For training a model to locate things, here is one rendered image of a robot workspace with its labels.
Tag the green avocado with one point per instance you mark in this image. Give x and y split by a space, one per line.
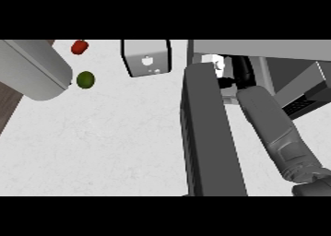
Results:
84 80

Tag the red bell pepper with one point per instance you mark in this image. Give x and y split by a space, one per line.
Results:
78 47

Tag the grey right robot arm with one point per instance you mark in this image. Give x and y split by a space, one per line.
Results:
272 132

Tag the white milk carton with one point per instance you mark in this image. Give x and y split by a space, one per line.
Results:
210 59

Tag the dark grey microwave door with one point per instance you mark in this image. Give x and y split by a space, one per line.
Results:
210 132

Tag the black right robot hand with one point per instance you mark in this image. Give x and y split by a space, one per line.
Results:
242 72

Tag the grey microwave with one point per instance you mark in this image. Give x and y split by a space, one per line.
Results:
263 48

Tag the pale grey rounded appliance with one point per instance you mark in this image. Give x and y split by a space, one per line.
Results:
28 66

